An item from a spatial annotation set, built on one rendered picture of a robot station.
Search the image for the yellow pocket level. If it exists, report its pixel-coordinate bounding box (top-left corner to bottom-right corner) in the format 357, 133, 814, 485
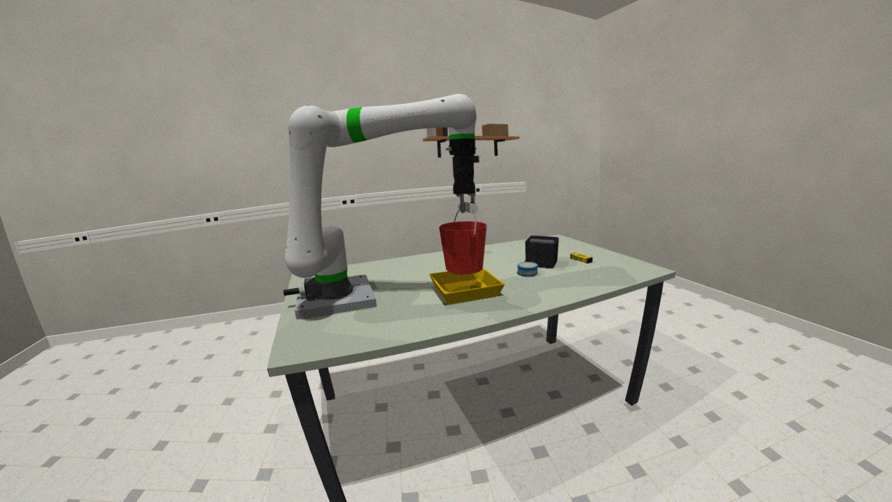
570, 252, 593, 264

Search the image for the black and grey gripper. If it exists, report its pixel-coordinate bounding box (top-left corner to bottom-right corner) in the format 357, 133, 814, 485
446, 139, 479, 213

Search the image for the yellow square tray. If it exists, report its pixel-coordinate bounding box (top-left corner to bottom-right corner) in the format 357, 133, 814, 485
429, 268, 505, 305

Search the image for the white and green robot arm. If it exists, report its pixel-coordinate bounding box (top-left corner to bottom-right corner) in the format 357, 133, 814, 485
284, 94, 477, 301

